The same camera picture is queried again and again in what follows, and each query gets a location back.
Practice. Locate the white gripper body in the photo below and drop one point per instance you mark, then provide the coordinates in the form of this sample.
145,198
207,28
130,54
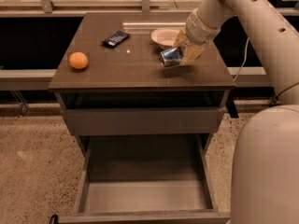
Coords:
198,29

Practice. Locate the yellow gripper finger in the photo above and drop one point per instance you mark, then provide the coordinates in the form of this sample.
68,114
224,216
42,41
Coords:
180,38
191,52

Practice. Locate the silver blue redbull can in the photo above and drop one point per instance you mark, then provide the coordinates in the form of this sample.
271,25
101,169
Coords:
171,57

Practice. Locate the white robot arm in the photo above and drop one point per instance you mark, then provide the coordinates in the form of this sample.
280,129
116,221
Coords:
265,169

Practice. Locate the closed top drawer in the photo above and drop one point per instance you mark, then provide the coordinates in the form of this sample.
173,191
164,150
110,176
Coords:
92,122

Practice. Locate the grey drawer cabinet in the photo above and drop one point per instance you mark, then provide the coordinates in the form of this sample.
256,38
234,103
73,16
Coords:
131,76

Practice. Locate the open middle drawer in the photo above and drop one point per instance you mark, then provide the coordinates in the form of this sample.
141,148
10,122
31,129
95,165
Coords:
145,179

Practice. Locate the white paper bowl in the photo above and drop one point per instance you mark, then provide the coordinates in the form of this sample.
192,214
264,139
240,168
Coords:
165,38

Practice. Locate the dark blue snack packet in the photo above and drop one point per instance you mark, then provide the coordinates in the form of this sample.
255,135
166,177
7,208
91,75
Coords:
114,40

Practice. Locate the orange fruit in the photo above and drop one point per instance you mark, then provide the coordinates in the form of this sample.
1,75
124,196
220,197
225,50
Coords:
78,60

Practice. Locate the metal window rail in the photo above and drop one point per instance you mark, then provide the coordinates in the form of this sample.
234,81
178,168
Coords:
39,79

